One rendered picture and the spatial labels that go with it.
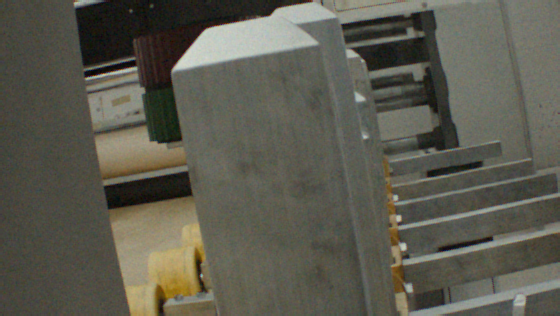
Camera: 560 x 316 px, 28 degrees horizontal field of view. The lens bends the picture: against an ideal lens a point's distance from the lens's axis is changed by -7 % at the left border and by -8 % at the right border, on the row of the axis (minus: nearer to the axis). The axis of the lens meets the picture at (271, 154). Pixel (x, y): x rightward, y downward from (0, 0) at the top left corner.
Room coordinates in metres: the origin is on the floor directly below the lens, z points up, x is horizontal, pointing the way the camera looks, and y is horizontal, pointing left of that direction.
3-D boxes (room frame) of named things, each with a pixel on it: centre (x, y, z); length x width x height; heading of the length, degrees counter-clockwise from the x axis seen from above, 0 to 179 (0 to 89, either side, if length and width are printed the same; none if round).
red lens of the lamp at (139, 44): (0.54, 0.02, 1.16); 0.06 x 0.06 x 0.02
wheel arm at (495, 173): (1.81, -0.23, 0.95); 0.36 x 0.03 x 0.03; 84
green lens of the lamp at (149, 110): (0.54, 0.02, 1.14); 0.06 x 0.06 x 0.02
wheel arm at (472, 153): (2.32, -0.21, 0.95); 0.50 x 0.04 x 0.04; 84
